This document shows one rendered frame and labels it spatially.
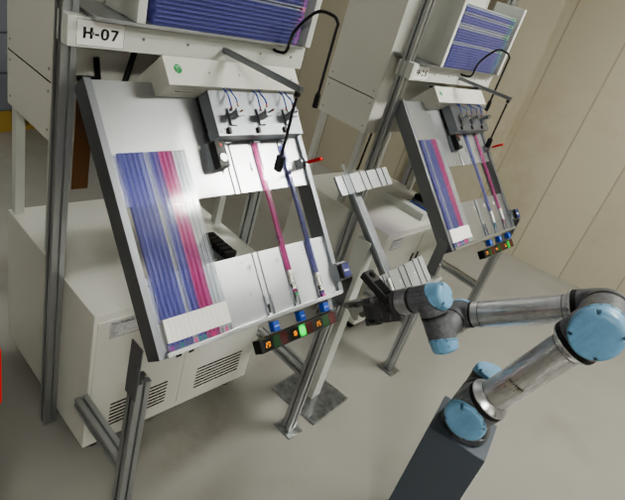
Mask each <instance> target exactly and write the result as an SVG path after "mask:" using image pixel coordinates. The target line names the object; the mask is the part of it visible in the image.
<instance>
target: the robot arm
mask: <svg viewBox="0 0 625 500"><path fill-rule="evenodd" d="M360 278H361V280H362V281H363V282H364V283H365V284H366V285H367V286H368V288H369V289H370V290H371V291H372V292H373V293H374V295H371V296H368V297H364V298H360V299H356V300H352V301H348V302H346V303H345V304H344V305H343V307H344V308H347V309H348V311H349V313H350V315H351V317H352V319H353V320H358V315H359V316H360V317H366V318H365V322H366V326H369V325H378V324H382V323H384V322H392V321H400V320H402V319H404V318H406V317H407V314H411V313H419V314H420V316H421V320H422V323H423V326H424V329H425V332H426V335H427V338H428V343H429V344H430V346H431V349H432V351H433V353H434V354H437V355H444V354H449V353H452V352H453V351H455V350H456V349H457V348H458V346H459V344H458V341H457V340H458V338H457V337H456V336H457V335H458V334H459V333H460V332H461V331H462V330H463V329H464V328H476V327H499V326H521V325H544V324H554V325H555V328H554V334H552V335H551V336H549V337H548V338H546V339H545V340H544V341H542V342H541V343H539V344H538V345H536V346H535V347H533V348H532V349H531V350H529V351H528V352H526V353H525V354H523V355H522V356H520V357H519V358H517V359H516V360H515V361H513V362H512V363H510V364H509V365H507V366H506V367H504V368H503V369H502V368H500V367H499V366H497V365H495V364H492V363H490V362H486V361H480V362H478V363H476V365H475V366H474V367H473V368H472V369H473V370H472V371H471V373H470V375H469V376H468V378H467V379H466V381H465V382H464V383H463V384H462V386H461V387H460V388H459V390H458V391H457V392H456V393H455V395H454V396H453V397H452V399H451V400H449V401H448V402H447V404H446V406H445V407H444V409H443V411H442V412H441V415H440V420H441V423H442V425H443V427H444V429H445V430H446V431H447V432H448V433H449V434H450V435H451V436H452V437H453V438H454V439H456V440H457V441H459V442H461V443H463V444H466V445H469V446H482V445H484V444H485V443H486V442H487V440H488V439H489V437H490V433H491V427H492V426H493V425H495V424H496V423H498V422H500V421H501V420H503V419H504V418H506V416H507V413H508V408H510V407H511V406H513V405H515V404H516V403H518V402H519V401H521V400H523V399H524V398H526V397H527V396H529V395H531V394H532V393H534V392H535V391H537V390H539V389H540V388H542V387H543V386H545V385H547V384H548V383H550V382H551V381H553V380H555V379H556V378H558V377H559V376H561V375H563V374H564V373H565V372H566V371H568V370H570V369H571V368H573V367H574V366H576V365H578V364H581V365H585V366H590V365H591V364H593V363H595V362H596V361H605V360H609V359H612V358H614V357H616V356H617V355H619V354H620V353H621V352H622V351H623V350H624V348H625V295H623V294H622V293H620V292H618V291H616V290H613V289H609V288H588V289H577V290H569V291H568V293H567V294H565V295H553V296H540V297H527V298H516V299H503V300H490V301H478V302H470V301H468V300H466V299H457V300H455V301H453V298H452V291H451V289H450V287H449V286H448V284H446V283H444V282H436V283H427V284H424V285H418V286H412V287H407V288H402V289H398V290H394V291H391V290H390V289H389V288H388V287H387V285H386V284H385V283H384V282H383V281H382V280H381V279H380V278H379V276H378V275H377V274H376V273H375V272H374V271H373V270H369V271H366V272H363V273H362V275H361V276H360ZM373 323H374V324H373Z"/></svg>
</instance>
